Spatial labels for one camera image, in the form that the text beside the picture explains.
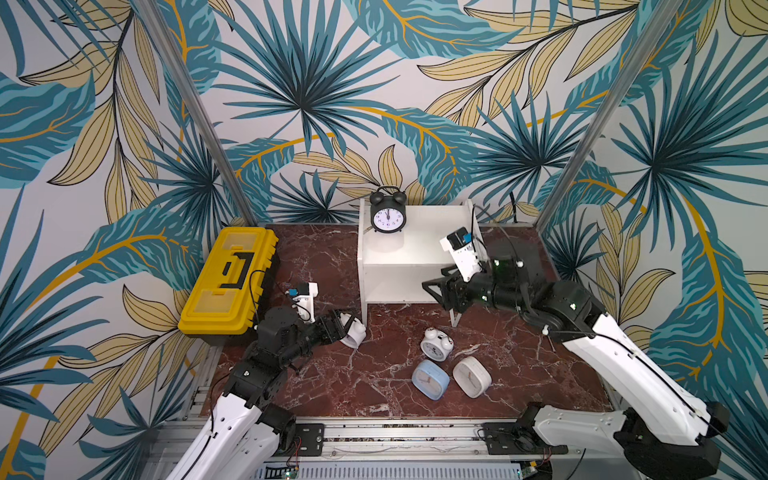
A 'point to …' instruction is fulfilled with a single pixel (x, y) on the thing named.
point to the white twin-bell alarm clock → (436, 345)
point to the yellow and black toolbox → (227, 295)
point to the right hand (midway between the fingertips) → (434, 277)
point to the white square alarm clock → (472, 377)
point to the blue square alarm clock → (431, 380)
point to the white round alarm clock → (356, 333)
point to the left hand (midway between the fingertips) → (349, 319)
